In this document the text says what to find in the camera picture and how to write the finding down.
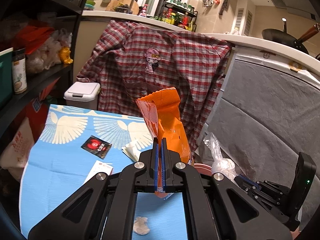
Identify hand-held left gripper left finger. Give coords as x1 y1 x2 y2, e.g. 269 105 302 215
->
27 137 160 240

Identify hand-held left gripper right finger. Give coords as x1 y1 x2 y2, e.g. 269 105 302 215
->
161 137 293 240

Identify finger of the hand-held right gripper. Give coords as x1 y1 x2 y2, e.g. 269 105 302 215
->
234 174 265 198

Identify red plastic bin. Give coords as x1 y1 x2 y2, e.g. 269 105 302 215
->
194 163 213 175

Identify orange snack bag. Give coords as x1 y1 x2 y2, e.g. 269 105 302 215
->
135 87 195 200

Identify black sachet with red crab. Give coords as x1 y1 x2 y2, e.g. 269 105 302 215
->
81 135 112 159

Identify white lidded trash bin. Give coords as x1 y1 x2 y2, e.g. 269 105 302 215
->
64 81 101 110

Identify white folded napkin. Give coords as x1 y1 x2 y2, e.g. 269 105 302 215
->
122 139 154 162

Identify clear plastic bag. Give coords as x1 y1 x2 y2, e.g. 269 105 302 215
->
203 132 240 180

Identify white paper card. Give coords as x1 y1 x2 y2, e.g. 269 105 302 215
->
82 161 113 188

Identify crumpled tissue piece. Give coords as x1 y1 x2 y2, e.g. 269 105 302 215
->
132 216 152 235

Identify grey cloth cover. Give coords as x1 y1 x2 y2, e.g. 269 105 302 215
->
205 57 320 205

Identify red plaid shirt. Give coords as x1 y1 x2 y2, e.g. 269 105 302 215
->
76 20 234 155

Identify blue patterned tablecloth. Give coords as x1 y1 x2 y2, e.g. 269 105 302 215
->
19 104 190 240

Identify red cardboard box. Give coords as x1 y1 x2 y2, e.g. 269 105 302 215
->
26 80 59 140

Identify black shelf unit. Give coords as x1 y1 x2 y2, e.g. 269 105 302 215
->
0 0 83 140

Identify yellow figurine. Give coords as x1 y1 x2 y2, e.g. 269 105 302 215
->
59 46 74 64

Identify white sack with red print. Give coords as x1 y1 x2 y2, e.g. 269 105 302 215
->
0 117 35 180

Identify black rack of seasoning bottles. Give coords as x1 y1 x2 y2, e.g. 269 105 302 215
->
156 0 198 32

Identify clear bags of food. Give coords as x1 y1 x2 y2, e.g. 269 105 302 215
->
25 29 73 74

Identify wooden cutting board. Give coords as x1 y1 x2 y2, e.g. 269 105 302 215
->
110 0 139 15

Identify white labelled jar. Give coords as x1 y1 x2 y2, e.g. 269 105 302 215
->
12 49 27 95

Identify teal storage box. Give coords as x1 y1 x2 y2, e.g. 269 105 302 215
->
0 47 14 108

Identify red plastic bag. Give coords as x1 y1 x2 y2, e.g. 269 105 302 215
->
14 25 55 55

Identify black wok with wooden handle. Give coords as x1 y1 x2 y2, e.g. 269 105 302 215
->
262 24 320 54

